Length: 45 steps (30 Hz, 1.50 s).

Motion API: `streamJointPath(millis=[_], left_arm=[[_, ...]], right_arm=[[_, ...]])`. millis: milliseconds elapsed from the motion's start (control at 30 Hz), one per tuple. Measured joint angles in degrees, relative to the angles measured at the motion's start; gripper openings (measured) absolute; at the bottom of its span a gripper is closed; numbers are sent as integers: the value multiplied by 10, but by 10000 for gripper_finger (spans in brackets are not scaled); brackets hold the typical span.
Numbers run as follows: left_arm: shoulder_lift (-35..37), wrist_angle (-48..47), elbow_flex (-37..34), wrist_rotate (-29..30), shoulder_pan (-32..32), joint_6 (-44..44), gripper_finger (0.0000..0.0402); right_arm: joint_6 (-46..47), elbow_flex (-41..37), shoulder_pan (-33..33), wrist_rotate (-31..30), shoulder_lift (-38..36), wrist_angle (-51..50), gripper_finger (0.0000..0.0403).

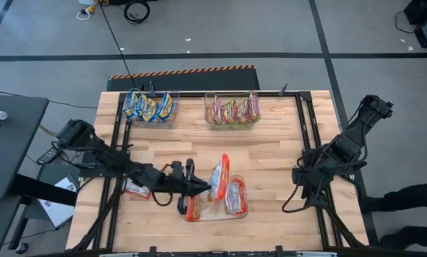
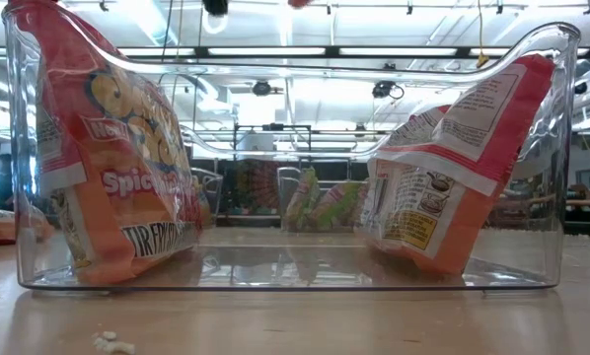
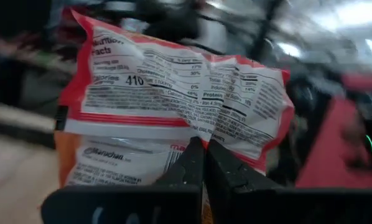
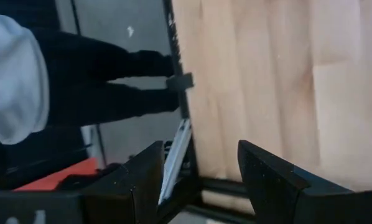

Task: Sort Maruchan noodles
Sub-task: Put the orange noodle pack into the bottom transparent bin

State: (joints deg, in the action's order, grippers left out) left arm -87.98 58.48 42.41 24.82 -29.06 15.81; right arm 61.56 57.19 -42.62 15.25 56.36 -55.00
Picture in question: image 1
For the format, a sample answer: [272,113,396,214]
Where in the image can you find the grey box with white label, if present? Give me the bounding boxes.
[24,176,79,231]

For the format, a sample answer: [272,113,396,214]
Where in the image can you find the long black floor cable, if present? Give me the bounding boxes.
[97,0,138,89]

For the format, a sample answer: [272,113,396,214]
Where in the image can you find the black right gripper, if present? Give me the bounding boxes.
[291,166,343,201]

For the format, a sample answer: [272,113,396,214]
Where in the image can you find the coiled black cable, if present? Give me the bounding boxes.
[123,0,151,26]

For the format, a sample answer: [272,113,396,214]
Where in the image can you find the person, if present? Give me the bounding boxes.
[358,179,427,251]

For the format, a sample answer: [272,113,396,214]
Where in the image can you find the yellow plug with white cable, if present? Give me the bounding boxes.
[76,0,102,21]

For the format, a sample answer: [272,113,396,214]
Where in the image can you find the orange Maruchan noodle pack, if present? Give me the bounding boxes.
[209,153,231,201]
[223,177,249,216]
[184,194,202,223]
[123,177,153,200]

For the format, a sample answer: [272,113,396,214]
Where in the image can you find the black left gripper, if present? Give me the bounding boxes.
[159,158,212,216]

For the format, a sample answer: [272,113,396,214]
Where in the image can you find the clear plastic bin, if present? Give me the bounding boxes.
[180,173,249,223]
[122,88,181,129]
[203,91,261,130]

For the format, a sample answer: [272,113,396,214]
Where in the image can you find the dark grey desk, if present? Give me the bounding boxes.
[0,93,79,257]

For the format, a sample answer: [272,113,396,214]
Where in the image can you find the black power adapter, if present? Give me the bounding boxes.
[36,146,61,166]

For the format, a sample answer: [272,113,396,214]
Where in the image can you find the black hazard-striped floor mat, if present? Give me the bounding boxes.
[106,64,260,92]

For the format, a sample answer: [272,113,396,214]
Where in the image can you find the green Maruchan noodle pack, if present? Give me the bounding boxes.
[247,91,261,122]
[205,95,222,126]
[236,96,252,125]
[218,99,240,126]

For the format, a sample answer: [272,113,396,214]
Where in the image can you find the black aluminium rig frame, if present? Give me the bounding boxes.
[70,81,378,257]

